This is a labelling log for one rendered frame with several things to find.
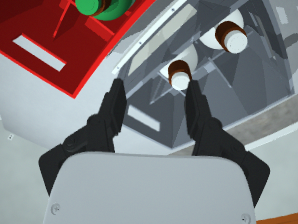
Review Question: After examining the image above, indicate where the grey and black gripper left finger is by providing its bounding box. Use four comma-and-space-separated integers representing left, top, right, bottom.
38, 78, 127, 197

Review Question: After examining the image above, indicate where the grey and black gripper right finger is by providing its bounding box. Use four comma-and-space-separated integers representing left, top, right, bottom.
184, 80, 270, 209

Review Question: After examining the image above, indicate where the grey crate with dividers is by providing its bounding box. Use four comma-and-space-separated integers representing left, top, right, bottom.
117, 0, 295, 150

